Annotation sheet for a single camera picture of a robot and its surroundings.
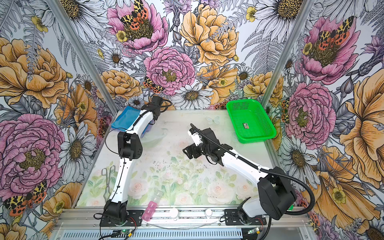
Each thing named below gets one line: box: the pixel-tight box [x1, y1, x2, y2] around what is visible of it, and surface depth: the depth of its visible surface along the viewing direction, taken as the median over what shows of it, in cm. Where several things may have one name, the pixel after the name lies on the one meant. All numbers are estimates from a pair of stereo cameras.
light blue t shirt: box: [111, 106, 141, 131], surface depth 108 cm
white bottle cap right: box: [204, 208, 213, 219], surface depth 73 cm
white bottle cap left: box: [169, 208, 179, 221], surface depth 71 cm
